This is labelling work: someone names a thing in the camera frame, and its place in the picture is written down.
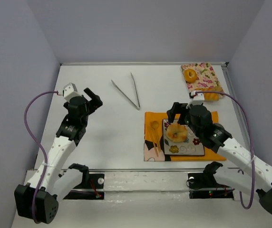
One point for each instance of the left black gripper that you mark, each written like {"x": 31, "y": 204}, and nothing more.
{"x": 92, "y": 101}

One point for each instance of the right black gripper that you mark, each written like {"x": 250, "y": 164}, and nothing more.
{"x": 179, "y": 110}

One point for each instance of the metal tongs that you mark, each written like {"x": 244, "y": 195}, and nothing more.
{"x": 136, "y": 105}

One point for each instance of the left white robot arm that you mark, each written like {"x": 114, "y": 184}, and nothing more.
{"x": 39, "y": 198}

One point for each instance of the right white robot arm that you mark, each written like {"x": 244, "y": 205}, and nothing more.
{"x": 213, "y": 136}

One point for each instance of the striped orange bread loaf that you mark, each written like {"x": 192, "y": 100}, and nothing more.
{"x": 211, "y": 96}

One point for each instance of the round orange donut bread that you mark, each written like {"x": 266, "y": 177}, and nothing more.
{"x": 190, "y": 75}

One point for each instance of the orange plastic spoon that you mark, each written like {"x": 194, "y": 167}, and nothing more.
{"x": 154, "y": 126}

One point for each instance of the square floral ceramic plate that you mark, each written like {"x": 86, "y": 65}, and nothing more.
{"x": 191, "y": 147}

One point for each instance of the metal cup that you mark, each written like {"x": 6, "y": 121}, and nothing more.
{"x": 218, "y": 126}

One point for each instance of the floral cloth mat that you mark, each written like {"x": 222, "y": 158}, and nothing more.
{"x": 207, "y": 79}

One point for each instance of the orange placemat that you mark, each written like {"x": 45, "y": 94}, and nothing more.
{"x": 149, "y": 152}

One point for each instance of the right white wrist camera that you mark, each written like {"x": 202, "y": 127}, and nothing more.
{"x": 197, "y": 99}

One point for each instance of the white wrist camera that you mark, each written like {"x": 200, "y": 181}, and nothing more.
{"x": 70, "y": 91}
{"x": 197, "y": 99}

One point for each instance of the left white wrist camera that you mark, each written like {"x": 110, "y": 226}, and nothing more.
{"x": 70, "y": 91}

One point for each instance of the aluminium table edge rail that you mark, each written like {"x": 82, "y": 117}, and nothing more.
{"x": 123, "y": 63}

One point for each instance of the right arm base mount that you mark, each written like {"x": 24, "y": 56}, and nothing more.
{"x": 204, "y": 186}

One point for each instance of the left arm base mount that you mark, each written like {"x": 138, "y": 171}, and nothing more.
{"x": 92, "y": 189}

